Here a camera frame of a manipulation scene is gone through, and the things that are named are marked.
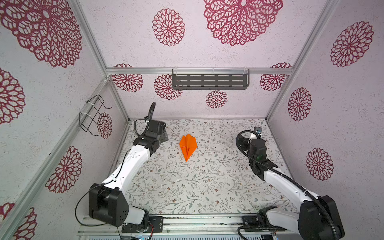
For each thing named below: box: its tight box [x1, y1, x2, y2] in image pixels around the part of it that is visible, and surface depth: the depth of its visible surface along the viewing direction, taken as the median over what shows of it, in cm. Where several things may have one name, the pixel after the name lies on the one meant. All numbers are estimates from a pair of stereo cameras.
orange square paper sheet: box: [179, 134, 198, 162], surface depth 105 cm
